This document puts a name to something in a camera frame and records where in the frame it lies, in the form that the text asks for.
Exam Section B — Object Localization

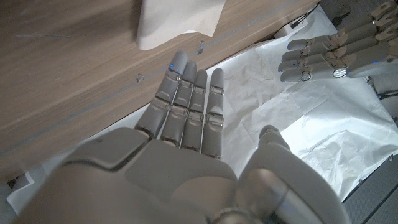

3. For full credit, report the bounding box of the white power strip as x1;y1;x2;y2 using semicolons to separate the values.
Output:
273;17;310;40

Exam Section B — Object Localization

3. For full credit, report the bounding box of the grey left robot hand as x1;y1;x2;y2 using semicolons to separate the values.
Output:
277;0;398;83

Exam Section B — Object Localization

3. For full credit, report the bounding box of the black power strip cable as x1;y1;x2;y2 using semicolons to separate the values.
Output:
290;2;320;29

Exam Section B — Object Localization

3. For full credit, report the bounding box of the small canvas paper sheet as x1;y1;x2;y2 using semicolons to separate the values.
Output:
136;0;227;51

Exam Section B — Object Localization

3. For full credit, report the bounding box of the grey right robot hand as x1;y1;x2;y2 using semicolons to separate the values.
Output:
12;50;352;224

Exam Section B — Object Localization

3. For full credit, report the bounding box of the white crumpled backdrop sheet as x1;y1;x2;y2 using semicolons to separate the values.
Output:
6;6;398;215

